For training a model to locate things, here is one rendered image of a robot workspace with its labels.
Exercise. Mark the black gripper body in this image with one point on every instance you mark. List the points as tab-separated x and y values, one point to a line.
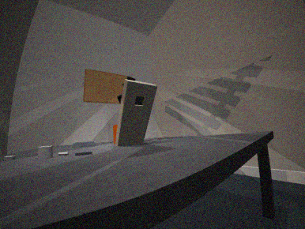
119	97

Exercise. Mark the beige service panel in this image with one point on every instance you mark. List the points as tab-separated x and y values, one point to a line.
135	110

